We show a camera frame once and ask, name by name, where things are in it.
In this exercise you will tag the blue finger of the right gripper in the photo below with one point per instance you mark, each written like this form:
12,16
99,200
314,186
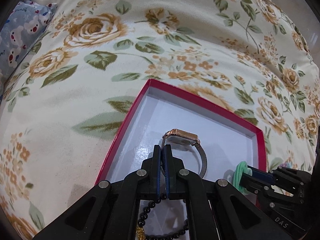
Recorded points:
254,185
263,176

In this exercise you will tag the rose gold mesh band watch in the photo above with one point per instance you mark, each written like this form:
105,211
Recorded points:
186,141

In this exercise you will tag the cream floral blanket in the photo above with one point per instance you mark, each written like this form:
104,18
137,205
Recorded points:
65,101

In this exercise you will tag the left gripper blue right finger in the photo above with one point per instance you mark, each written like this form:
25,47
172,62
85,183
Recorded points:
167,162

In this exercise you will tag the red shallow box white inside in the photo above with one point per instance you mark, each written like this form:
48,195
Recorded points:
191,128

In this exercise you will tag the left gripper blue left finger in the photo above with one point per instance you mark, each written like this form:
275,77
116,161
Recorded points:
156,171

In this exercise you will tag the blue bear print pillow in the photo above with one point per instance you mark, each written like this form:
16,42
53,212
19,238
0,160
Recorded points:
22,29

